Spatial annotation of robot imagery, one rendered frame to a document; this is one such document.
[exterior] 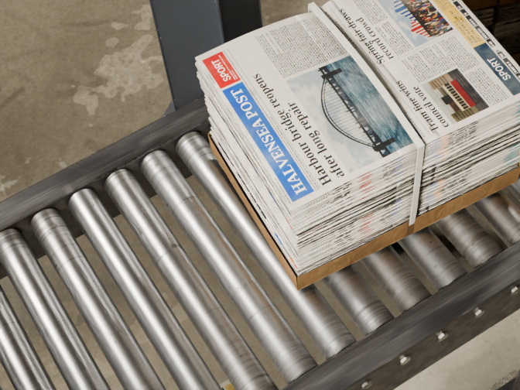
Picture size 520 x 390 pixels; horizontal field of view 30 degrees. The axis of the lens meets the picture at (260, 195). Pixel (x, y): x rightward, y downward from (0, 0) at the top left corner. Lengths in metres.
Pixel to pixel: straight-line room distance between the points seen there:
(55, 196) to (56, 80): 1.25
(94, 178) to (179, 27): 0.80
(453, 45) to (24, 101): 1.63
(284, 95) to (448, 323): 0.39
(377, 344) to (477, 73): 0.39
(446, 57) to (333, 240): 0.29
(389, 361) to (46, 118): 1.57
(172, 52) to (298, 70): 1.06
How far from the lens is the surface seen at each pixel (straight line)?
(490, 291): 1.41
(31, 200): 1.55
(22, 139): 2.67
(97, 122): 2.65
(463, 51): 1.35
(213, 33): 2.23
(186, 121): 1.58
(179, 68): 2.40
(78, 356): 1.40
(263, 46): 1.35
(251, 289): 1.40
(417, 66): 1.33
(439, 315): 1.39
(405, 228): 1.41
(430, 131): 1.26
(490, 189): 1.47
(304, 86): 1.30
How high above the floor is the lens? 2.04
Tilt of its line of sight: 57 degrees down
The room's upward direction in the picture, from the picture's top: 7 degrees counter-clockwise
